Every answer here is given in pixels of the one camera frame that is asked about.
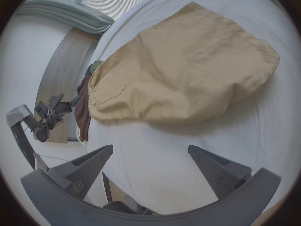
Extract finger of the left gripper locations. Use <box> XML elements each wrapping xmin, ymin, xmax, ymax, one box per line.
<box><xmin>50</xmin><ymin>94</ymin><xmax>64</xmax><ymax>104</ymax></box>
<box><xmin>69</xmin><ymin>96</ymin><xmax>81</xmax><ymax>108</ymax></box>

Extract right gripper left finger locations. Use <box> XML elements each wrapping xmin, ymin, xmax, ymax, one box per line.
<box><xmin>48</xmin><ymin>145</ymin><xmax>114</xmax><ymax>201</ymax></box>

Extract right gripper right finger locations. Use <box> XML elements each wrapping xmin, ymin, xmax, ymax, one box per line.
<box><xmin>188</xmin><ymin>145</ymin><xmax>252</xmax><ymax>200</ymax></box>

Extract tan shorts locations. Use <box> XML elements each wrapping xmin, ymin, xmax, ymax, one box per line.
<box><xmin>87</xmin><ymin>1</ymin><xmax>280</xmax><ymax>126</ymax></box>

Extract bed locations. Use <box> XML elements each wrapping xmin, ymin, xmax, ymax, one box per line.
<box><xmin>33</xmin><ymin>0</ymin><xmax>301</xmax><ymax>215</ymax></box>

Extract brown shorts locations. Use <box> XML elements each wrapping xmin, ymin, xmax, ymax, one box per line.
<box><xmin>75</xmin><ymin>75</ymin><xmax>92</xmax><ymax>141</ymax></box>

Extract green garment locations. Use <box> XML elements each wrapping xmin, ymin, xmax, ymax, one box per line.
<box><xmin>91</xmin><ymin>60</ymin><xmax>103</xmax><ymax>73</ymax></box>

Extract grey-green curtain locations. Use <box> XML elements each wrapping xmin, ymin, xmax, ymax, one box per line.
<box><xmin>18</xmin><ymin>0</ymin><xmax>116</xmax><ymax>35</ymax></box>

